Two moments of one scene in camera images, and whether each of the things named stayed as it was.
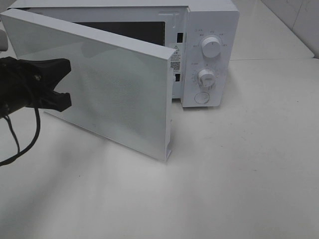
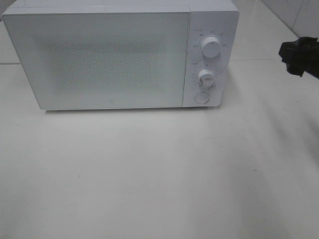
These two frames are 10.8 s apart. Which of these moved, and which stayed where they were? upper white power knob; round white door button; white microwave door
Moved: white microwave door
Stayed: round white door button; upper white power knob
